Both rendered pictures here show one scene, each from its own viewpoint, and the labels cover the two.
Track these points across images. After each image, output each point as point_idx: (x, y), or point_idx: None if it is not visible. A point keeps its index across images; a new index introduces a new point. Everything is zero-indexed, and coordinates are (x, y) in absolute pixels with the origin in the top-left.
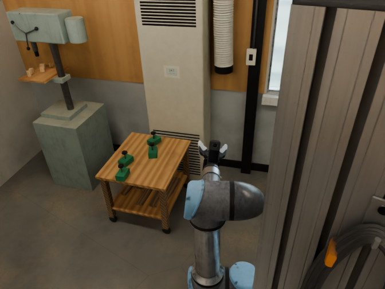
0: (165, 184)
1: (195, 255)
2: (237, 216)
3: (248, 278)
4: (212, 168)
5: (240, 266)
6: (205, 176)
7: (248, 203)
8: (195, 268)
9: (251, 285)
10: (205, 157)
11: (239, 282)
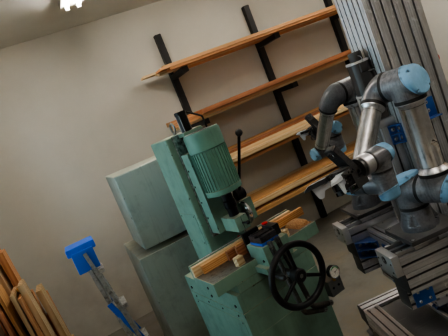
0: None
1: (437, 140)
2: None
3: (404, 173)
4: (359, 155)
5: (403, 176)
6: (373, 151)
7: None
8: (443, 163)
9: (406, 171)
10: (350, 166)
11: (413, 169)
